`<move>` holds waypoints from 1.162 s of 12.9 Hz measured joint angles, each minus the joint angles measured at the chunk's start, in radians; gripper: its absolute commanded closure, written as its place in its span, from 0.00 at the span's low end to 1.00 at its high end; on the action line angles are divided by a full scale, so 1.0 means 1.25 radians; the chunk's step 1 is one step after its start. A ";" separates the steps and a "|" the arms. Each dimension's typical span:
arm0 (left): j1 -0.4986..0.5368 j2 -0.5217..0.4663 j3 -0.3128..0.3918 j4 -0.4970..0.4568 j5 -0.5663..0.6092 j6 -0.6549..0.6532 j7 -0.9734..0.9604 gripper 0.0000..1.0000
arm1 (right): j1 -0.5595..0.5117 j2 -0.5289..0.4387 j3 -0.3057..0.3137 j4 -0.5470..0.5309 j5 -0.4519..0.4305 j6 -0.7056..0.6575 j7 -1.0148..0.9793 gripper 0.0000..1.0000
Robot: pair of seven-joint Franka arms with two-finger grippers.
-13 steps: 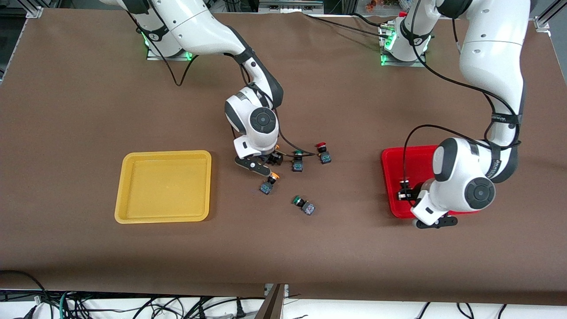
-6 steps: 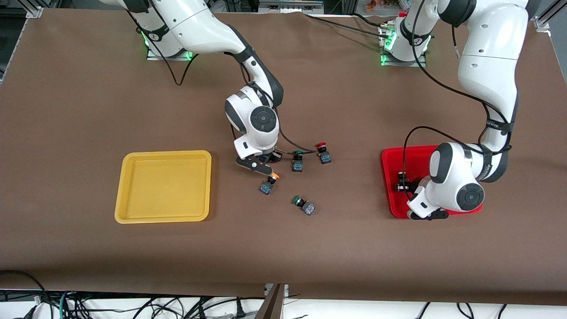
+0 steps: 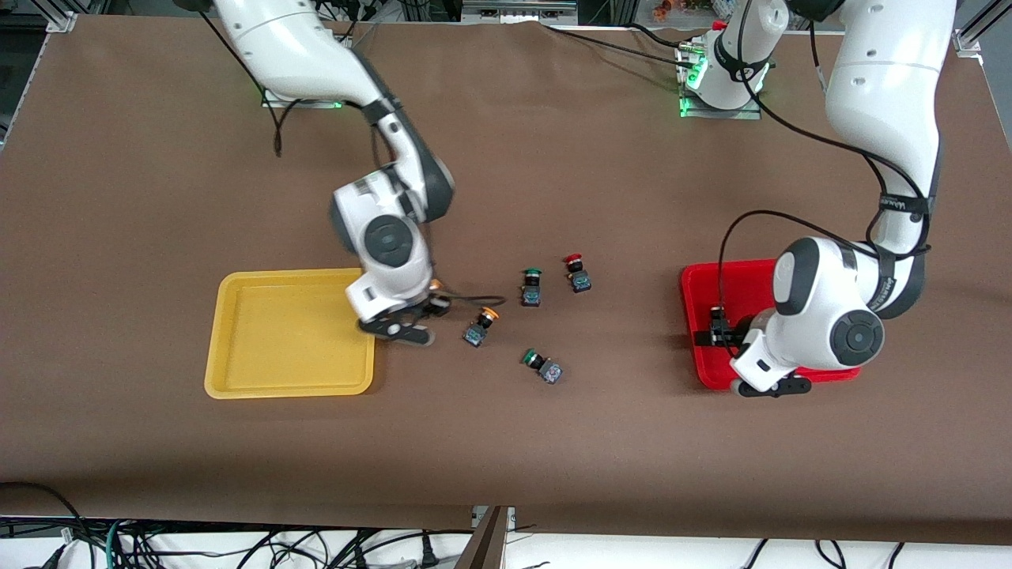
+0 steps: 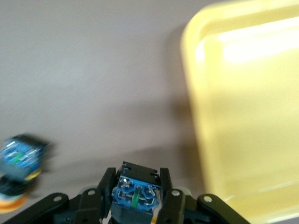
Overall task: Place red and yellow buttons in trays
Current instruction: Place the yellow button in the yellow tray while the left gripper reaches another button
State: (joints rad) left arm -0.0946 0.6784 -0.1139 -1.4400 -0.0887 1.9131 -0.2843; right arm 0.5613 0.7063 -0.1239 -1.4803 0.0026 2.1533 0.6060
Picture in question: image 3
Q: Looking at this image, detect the red plastic tray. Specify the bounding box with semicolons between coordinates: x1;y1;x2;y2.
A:
681;257;862;390

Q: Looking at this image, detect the yellow plastic tray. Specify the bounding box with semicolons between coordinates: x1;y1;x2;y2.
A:
204;268;379;400

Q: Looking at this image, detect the brown table cover cloth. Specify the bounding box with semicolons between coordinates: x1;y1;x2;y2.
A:
0;16;1012;546

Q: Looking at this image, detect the brown table support strut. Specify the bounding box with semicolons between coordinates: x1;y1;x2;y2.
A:
454;506;512;569

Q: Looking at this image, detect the grey metal box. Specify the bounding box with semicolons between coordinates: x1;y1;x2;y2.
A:
461;0;580;24

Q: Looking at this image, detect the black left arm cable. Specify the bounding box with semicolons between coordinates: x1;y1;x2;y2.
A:
716;20;932;337

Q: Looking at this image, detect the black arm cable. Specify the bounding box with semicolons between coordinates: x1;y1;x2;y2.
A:
198;8;287;157
716;20;932;337

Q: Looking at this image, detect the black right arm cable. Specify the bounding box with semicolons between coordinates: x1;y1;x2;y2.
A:
198;8;287;157

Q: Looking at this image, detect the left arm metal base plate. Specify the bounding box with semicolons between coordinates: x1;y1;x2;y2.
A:
676;41;765;121

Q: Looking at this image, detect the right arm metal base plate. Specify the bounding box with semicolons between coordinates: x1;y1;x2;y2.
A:
259;83;346;110

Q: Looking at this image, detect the black base cable bundle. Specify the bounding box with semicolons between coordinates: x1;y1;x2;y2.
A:
332;0;382;42

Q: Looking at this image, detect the short black table cable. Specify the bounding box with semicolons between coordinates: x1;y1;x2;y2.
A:
629;22;700;50

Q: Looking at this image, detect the long black table cable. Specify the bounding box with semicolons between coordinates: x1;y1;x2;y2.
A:
542;22;697;69

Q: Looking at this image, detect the aluminium frame profile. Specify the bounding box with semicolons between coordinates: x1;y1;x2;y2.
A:
43;0;78;34
952;0;994;58

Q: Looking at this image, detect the black floor cable loop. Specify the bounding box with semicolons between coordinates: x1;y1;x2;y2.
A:
0;480;89;569

